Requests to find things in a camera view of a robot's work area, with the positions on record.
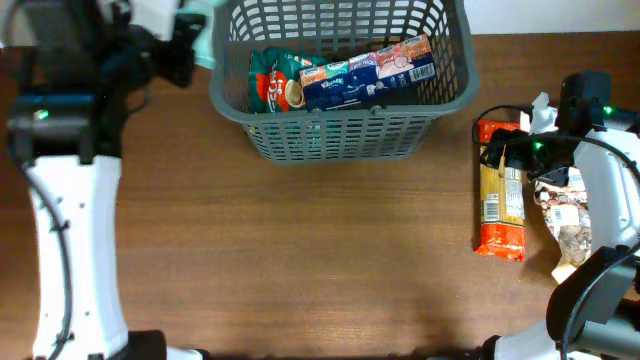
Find beige brown snack bag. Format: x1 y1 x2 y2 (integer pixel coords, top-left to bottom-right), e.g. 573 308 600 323
528 167 592 284

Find light blue snack bar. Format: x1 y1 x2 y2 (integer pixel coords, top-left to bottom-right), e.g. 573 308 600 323
182 0 226 70

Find red spaghetti packet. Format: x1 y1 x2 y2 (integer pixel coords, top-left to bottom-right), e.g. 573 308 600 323
475 120 526 262

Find green coffee bag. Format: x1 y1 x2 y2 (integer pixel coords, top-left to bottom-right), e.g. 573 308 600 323
248 47 329 113

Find colourful tissue multipack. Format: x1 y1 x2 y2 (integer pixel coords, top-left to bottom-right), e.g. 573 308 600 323
300 34 437 111

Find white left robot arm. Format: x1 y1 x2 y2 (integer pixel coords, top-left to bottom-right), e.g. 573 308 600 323
7 1 207 360

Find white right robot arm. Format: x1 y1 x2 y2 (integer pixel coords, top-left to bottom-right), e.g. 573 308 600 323
472 71 639 359

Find grey plastic basket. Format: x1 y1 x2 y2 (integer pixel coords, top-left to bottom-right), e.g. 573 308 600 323
210 0 479 164

